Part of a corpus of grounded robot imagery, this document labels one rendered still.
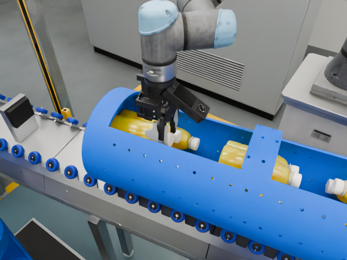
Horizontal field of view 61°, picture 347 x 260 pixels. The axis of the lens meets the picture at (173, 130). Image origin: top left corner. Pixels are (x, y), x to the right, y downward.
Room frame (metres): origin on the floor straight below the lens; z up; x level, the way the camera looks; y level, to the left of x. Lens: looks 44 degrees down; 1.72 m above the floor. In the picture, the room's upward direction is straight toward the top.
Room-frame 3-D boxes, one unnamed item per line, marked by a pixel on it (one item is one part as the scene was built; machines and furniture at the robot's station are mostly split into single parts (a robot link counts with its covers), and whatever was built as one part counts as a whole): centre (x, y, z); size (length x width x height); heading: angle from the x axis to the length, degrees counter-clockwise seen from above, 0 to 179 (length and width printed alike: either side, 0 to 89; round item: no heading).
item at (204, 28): (0.60, -0.07, 1.45); 0.11 x 0.11 x 0.08; 9
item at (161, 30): (0.57, 0.03, 1.45); 0.09 x 0.08 x 0.11; 99
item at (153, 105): (0.57, 0.04, 1.29); 0.09 x 0.08 x 0.12; 66
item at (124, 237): (0.75, 0.26, 0.31); 0.06 x 0.06 x 0.63; 66
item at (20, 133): (0.80, 0.55, 1.00); 0.10 x 0.04 x 0.15; 156
